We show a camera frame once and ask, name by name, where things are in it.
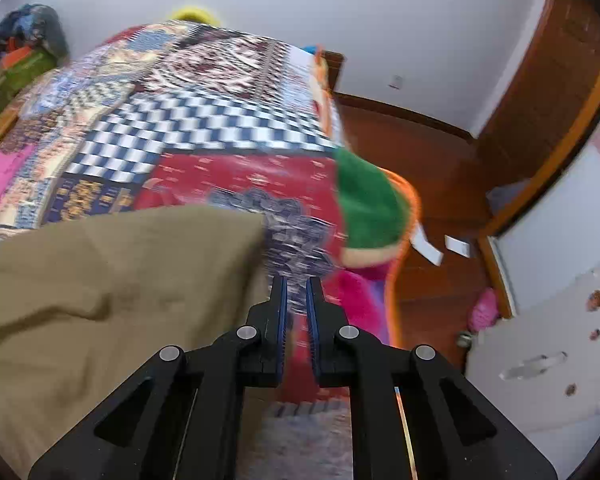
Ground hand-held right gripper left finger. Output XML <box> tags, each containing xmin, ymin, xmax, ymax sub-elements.
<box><xmin>27</xmin><ymin>276</ymin><xmax>289</xmax><ymax>480</ymax></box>

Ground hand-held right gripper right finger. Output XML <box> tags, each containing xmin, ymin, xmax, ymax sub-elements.
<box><xmin>305</xmin><ymin>276</ymin><xmax>559</xmax><ymax>480</ymax></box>

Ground olive pants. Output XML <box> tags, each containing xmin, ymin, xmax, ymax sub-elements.
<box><xmin>0</xmin><ymin>205</ymin><xmax>276</xmax><ymax>480</ymax></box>

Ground white paper slip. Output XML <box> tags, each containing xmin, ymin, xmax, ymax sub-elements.
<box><xmin>445</xmin><ymin>235</ymin><xmax>472</xmax><ymax>257</ymax></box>
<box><xmin>411</xmin><ymin>225</ymin><xmax>444</xmax><ymax>266</ymax></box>

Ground green orange plush blanket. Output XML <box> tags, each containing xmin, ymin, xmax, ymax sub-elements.
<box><xmin>312</xmin><ymin>45</ymin><xmax>423</xmax><ymax>351</ymax></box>

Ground pink bag on floor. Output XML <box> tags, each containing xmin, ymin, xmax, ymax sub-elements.
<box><xmin>467</xmin><ymin>287</ymin><xmax>501</xmax><ymax>334</ymax></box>

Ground patchwork printed blanket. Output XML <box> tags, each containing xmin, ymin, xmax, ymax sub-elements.
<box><xmin>0</xmin><ymin>20</ymin><xmax>396</xmax><ymax>480</ymax></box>

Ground white panel with stickers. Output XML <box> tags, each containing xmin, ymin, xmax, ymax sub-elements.
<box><xmin>465</xmin><ymin>259</ymin><xmax>600</xmax><ymax>436</ymax></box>

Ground white sliding door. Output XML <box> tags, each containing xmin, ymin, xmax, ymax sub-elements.
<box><xmin>485</xmin><ymin>125</ymin><xmax>600</xmax><ymax>321</ymax></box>

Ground pink cloth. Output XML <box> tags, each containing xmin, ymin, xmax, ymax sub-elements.
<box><xmin>0</xmin><ymin>144</ymin><xmax>37</xmax><ymax>232</ymax></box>

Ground yellow foam tube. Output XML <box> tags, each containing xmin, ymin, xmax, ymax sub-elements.
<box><xmin>172</xmin><ymin>6</ymin><xmax>218</xmax><ymax>24</ymax></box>

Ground wooden wardrobe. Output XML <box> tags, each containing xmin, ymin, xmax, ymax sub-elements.
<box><xmin>472</xmin><ymin>0</ymin><xmax>600</xmax><ymax>236</ymax></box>

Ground green bag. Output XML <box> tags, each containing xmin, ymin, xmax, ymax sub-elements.
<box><xmin>0</xmin><ymin>47</ymin><xmax>58</xmax><ymax>117</ymax></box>

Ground pile of clothes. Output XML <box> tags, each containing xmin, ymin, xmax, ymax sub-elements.
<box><xmin>0</xmin><ymin>4</ymin><xmax>71</xmax><ymax>66</ymax></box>

